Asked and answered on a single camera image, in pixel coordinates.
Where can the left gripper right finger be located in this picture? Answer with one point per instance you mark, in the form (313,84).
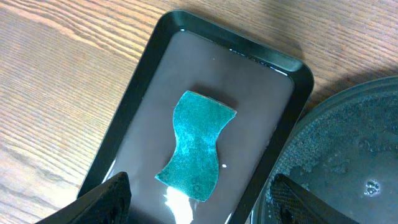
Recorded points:
(294,204)

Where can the black rectangular tray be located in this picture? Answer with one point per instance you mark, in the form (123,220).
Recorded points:
(268,90)

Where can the black round tray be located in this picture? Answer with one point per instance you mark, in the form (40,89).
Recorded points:
(345,153)

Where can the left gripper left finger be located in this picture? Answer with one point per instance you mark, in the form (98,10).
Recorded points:
(107,203)

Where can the green yellow sponge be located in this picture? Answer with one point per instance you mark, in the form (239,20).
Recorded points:
(193,168)

